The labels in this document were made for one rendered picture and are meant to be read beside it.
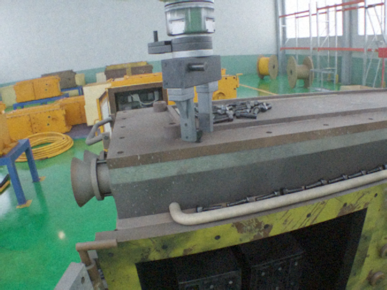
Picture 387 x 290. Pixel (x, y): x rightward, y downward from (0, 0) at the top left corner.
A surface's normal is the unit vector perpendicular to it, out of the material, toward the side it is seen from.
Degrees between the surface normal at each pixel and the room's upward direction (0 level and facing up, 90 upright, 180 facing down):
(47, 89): 90
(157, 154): 90
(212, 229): 90
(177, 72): 90
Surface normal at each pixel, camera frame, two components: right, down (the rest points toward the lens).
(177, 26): -0.54, 0.31
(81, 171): 0.57, -0.59
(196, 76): 0.84, 0.12
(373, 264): 0.21, 0.30
